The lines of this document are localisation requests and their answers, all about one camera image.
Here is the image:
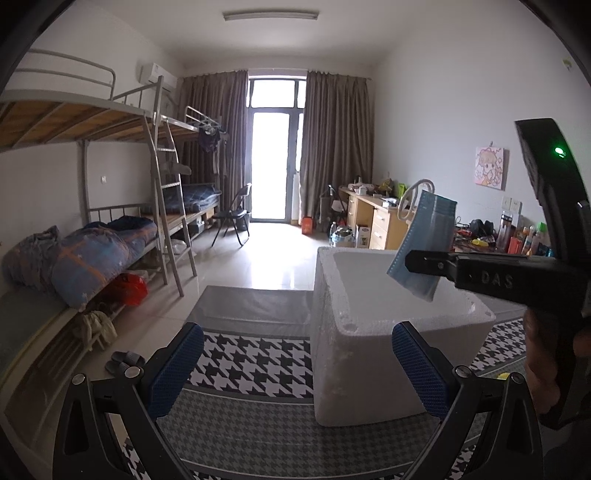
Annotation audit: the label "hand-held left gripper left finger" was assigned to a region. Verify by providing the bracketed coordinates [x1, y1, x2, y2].
[53, 322, 205, 480]

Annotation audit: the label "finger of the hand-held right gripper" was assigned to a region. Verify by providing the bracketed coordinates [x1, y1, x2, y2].
[405, 249, 459, 281]

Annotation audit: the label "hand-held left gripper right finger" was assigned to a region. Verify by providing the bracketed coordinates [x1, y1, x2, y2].
[392, 322, 546, 480]

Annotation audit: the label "blue face mask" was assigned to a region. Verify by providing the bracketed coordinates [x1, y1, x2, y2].
[387, 179, 458, 303]

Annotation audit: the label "white foam box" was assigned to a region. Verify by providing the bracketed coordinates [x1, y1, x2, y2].
[310, 246, 497, 428]

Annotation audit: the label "person's right hand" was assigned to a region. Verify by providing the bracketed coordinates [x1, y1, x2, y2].
[524, 307, 562, 417]

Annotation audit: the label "green capped bottle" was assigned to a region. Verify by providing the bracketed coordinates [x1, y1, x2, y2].
[531, 222, 548, 257]

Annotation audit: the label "desk with patterned top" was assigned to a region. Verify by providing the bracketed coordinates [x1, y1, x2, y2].
[453, 225, 557, 259]

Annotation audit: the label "dark drinking bottle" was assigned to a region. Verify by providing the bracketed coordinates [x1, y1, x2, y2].
[498, 211, 514, 250]

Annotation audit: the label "light wooden desk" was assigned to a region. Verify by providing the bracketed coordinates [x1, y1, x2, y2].
[338, 185, 416, 251]

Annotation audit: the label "houndstooth table cloth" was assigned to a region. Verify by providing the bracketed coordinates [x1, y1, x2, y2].
[108, 285, 532, 480]

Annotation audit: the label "pale yellow cloth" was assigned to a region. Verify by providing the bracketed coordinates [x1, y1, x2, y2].
[74, 310, 117, 349]

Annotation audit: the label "red plastic bag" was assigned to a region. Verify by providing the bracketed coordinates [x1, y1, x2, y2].
[113, 273, 148, 306]

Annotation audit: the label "blue plaid quilt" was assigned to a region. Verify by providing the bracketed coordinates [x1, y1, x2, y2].
[51, 219, 158, 310]

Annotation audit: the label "brown curtain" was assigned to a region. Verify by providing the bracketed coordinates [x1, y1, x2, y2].
[178, 69, 250, 222]
[300, 69, 374, 221]

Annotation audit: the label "black folding chair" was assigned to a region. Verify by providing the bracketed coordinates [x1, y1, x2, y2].
[211, 183, 252, 247]

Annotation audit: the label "dark blue bedding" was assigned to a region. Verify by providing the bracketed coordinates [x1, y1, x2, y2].
[164, 184, 222, 214]

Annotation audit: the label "grey crumpled blanket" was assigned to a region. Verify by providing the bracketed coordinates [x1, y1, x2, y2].
[2, 226, 63, 292]

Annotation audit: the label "grey metal bed ladder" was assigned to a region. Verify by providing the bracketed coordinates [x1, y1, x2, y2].
[147, 76, 198, 297]

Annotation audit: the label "glass balcony door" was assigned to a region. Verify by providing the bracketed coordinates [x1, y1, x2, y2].
[248, 78, 308, 224]

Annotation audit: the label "dark hanging clothes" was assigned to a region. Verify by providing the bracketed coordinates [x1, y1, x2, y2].
[196, 124, 228, 176]

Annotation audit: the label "grey metal bunk bed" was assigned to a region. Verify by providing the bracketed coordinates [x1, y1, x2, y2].
[152, 105, 229, 245]
[0, 48, 199, 398]

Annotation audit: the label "ceiling tube light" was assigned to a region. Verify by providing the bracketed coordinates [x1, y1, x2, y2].
[223, 9, 319, 22]

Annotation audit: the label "white air conditioner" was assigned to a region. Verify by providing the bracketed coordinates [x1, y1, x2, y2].
[141, 62, 178, 90]

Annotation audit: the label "pink cartoon wall picture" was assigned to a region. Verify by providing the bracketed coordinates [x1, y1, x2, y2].
[475, 147, 510, 191]

